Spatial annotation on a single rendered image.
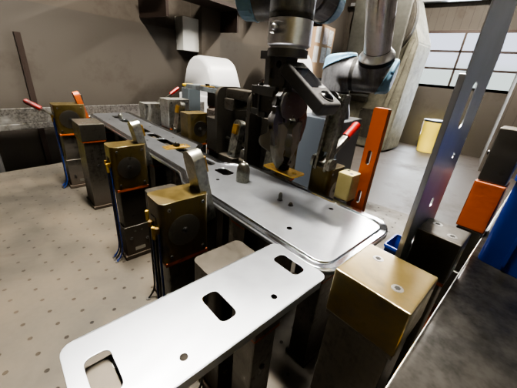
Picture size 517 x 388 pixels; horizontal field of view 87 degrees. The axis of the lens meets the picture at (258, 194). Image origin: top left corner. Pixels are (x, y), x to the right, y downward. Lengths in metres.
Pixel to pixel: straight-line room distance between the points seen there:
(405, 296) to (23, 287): 0.86
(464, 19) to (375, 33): 6.11
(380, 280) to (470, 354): 0.09
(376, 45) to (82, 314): 1.11
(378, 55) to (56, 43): 2.74
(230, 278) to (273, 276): 0.06
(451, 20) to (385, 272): 6.90
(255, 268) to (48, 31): 3.00
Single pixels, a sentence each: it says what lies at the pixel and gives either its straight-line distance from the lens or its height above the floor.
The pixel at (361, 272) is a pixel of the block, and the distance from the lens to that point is 0.32.
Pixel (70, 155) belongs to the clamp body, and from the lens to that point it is 1.43.
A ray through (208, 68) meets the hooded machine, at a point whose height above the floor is 1.23.
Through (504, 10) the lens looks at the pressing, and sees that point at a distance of 0.40.
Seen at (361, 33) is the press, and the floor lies 1.98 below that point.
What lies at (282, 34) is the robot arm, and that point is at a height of 1.30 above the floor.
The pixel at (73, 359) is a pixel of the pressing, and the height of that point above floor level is 1.00.
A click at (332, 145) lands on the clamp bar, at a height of 1.11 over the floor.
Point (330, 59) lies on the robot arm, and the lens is 1.14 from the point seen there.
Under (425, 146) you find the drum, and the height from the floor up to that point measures 0.12.
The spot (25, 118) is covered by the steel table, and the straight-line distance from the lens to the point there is 2.33.
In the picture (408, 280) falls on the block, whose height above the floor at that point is 1.06.
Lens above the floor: 1.25
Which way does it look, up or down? 24 degrees down
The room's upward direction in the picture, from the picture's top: 5 degrees clockwise
